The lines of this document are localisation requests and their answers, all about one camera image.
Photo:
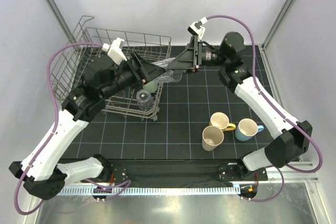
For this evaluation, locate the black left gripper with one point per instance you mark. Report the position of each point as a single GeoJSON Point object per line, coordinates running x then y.
{"type": "Point", "coordinates": [145, 72]}

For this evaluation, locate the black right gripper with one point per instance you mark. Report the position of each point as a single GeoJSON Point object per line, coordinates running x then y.
{"type": "Point", "coordinates": [188, 59]}

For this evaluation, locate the light green cup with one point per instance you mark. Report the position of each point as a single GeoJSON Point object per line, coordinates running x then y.
{"type": "Point", "coordinates": [150, 87]}

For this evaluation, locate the small clear faceted glass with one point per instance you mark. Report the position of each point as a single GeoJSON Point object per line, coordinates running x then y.
{"type": "Point", "coordinates": [170, 75]}

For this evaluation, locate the large clear faceted glass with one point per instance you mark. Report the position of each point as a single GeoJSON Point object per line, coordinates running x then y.
{"type": "Point", "coordinates": [144, 100]}

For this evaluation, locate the yellow mug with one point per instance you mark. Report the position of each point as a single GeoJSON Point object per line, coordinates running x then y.
{"type": "Point", "coordinates": [221, 121]}

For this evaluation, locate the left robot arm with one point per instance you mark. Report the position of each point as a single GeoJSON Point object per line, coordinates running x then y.
{"type": "Point", "coordinates": [44, 177]}

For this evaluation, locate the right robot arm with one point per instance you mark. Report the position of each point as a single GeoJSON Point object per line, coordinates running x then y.
{"type": "Point", "coordinates": [290, 137]}

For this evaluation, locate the black gridded mat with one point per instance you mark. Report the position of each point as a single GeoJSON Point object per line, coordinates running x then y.
{"type": "Point", "coordinates": [184, 111]}

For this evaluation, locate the beige cup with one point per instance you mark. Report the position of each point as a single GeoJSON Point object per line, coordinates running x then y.
{"type": "Point", "coordinates": [211, 138]}

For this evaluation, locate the blue mug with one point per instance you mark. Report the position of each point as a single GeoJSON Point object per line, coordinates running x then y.
{"type": "Point", "coordinates": [246, 129]}

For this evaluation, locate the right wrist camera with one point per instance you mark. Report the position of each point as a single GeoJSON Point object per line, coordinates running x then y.
{"type": "Point", "coordinates": [197, 28]}

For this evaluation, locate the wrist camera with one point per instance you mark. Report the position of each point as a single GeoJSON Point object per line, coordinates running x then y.
{"type": "Point", "coordinates": [114, 51]}
{"type": "Point", "coordinates": [197, 28]}

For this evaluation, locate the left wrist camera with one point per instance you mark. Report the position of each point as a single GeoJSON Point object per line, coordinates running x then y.
{"type": "Point", "coordinates": [114, 51]}

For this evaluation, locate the grey wire dish rack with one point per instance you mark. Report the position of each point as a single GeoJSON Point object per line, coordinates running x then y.
{"type": "Point", "coordinates": [68, 66]}

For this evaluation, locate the white cable duct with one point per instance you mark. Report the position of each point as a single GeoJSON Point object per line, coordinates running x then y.
{"type": "Point", "coordinates": [91, 190]}

